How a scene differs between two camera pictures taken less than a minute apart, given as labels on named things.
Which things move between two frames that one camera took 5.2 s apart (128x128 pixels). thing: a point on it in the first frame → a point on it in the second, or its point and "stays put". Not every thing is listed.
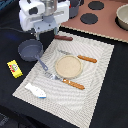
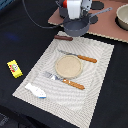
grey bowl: x=30 y=50 → x=79 y=27
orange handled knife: x=84 y=58 stays put
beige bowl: x=121 y=18 stays put
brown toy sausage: x=62 y=37 stays put
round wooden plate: x=68 y=66 stays put
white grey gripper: x=31 y=15 → x=77 y=9
